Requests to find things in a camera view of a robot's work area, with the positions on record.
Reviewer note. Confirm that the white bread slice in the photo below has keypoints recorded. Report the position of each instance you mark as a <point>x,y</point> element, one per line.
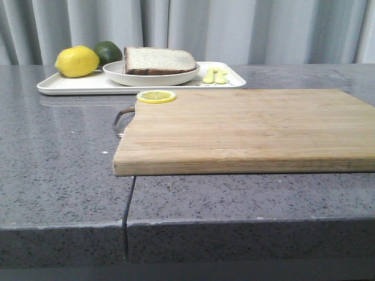
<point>151,61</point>

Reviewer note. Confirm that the white round plate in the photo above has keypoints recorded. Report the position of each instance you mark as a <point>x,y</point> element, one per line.
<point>114,72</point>

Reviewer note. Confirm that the white rectangular tray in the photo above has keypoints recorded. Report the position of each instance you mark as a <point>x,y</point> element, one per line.
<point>99,83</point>

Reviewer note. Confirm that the wooden cutting board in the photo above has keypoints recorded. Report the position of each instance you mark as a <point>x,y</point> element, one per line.
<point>249,131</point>

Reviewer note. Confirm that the yellow lemon slice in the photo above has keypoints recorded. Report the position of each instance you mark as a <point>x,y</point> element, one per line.
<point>156,96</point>

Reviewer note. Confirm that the green lime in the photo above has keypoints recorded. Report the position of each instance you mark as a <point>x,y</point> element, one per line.
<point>108,52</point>

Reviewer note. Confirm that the yellow whole lemon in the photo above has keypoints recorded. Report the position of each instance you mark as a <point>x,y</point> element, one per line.
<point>77,61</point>

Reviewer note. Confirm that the grey curtain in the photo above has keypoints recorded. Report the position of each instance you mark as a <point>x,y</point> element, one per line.
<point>235,32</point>

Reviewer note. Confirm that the left yellow utensil handle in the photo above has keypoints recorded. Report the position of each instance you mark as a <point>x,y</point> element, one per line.
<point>209,77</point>

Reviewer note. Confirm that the metal cutting board handle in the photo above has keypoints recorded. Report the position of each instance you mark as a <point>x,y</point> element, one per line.
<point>122,120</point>

